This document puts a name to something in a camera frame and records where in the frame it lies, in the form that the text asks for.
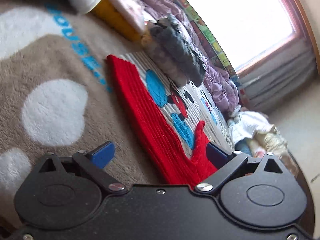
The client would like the red knit sweater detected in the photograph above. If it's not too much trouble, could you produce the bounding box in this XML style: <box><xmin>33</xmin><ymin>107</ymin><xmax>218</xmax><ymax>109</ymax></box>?
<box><xmin>105</xmin><ymin>55</ymin><xmax>217</xmax><ymax>187</ymax></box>

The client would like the folded grey blue clothes pile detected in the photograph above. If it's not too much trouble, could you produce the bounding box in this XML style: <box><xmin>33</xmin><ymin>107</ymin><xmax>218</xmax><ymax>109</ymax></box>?
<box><xmin>142</xmin><ymin>14</ymin><xmax>208</xmax><ymax>87</ymax></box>

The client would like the stacked quilts pile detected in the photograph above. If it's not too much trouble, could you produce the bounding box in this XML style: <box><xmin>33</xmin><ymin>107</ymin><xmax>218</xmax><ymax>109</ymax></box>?
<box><xmin>226</xmin><ymin>104</ymin><xmax>301</xmax><ymax>178</ymax></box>

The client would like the Mickey Mouse plush blanket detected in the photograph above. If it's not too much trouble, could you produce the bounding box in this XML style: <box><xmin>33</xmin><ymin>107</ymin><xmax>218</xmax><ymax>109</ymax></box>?
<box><xmin>0</xmin><ymin>0</ymin><xmax>235</xmax><ymax>230</ymax></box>

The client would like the purple quilt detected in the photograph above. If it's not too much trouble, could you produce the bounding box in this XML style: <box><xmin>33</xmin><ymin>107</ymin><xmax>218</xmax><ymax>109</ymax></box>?
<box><xmin>139</xmin><ymin>0</ymin><xmax>240</xmax><ymax>113</ymax></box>

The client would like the grey curtain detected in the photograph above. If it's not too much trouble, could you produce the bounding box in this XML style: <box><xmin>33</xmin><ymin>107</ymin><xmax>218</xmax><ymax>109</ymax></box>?
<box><xmin>240</xmin><ymin>38</ymin><xmax>317</xmax><ymax>112</ymax></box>

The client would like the colourful alphabet foam border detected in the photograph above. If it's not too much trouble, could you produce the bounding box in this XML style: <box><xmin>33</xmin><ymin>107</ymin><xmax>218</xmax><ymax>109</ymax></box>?
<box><xmin>175</xmin><ymin>0</ymin><xmax>249</xmax><ymax>107</ymax></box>

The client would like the yellow pink folded bedding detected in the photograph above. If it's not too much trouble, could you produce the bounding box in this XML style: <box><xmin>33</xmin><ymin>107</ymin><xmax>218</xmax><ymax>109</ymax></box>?
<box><xmin>91</xmin><ymin>0</ymin><xmax>146</xmax><ymax>42</ymax></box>

